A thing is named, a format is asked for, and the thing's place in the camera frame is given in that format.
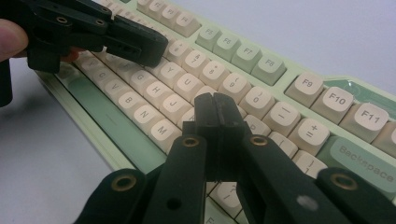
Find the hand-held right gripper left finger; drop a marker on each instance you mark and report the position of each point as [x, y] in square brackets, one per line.
[183, 174]

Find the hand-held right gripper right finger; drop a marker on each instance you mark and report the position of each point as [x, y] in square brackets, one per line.
[274, 180]

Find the green and cream keyboard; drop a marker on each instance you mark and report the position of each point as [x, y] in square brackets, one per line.
[174, 105]

